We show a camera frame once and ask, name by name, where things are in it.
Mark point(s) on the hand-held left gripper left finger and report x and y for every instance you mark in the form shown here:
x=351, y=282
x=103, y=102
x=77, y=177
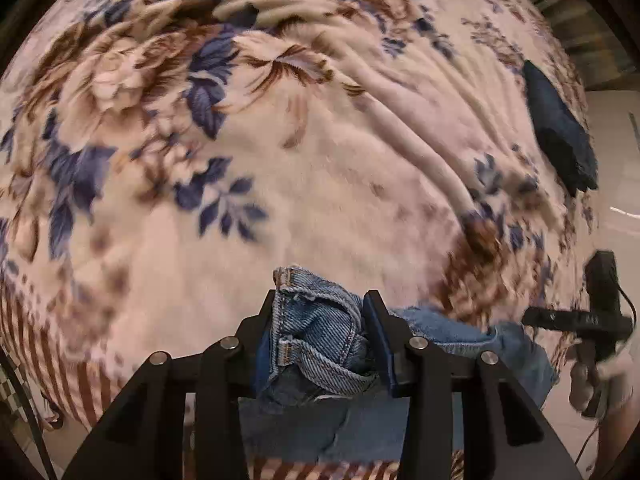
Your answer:
x=248, y=331

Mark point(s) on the checkered cloth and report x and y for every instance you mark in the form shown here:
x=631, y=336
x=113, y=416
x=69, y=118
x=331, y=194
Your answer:
x=10, y=390

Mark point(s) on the floral plush blanket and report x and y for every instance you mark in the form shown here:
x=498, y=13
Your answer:
x=310, y=160

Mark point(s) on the dark blue cloth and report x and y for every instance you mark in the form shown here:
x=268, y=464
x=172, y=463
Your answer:
x=557, y=125

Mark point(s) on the blue denim pants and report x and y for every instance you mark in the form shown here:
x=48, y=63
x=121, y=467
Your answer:
x=320, y=325

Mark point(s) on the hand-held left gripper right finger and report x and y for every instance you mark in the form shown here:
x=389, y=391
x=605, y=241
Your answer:
x=381, y=340

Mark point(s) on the person's right hand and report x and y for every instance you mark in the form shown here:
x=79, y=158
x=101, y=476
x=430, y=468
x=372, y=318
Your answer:
x=595, y=385

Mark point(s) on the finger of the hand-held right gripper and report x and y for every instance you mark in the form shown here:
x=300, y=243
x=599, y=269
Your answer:
x=555, y=318

